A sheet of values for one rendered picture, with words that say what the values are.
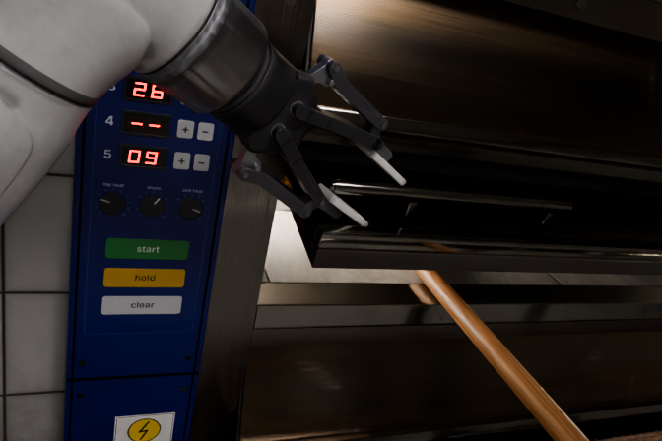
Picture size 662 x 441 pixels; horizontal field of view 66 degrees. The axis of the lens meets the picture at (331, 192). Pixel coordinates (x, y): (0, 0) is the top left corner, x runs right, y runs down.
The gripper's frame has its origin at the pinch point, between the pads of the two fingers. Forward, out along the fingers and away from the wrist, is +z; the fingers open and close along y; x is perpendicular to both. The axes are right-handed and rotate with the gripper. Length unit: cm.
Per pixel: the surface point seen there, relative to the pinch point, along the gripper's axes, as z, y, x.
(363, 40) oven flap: -3.5, -12.9, -12.5
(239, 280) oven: 5.4, 20.3, -10.9
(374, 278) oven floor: 29.3, 10.5, -12.1
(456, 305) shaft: 31.6, 4.5, 0.7
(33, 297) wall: -12.7, 35.3, -16.2
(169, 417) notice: 9.3, 41.0, -7.6
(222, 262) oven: 1.9, 19.5, -11.8
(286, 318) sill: 14.9, 21.5, -8.5
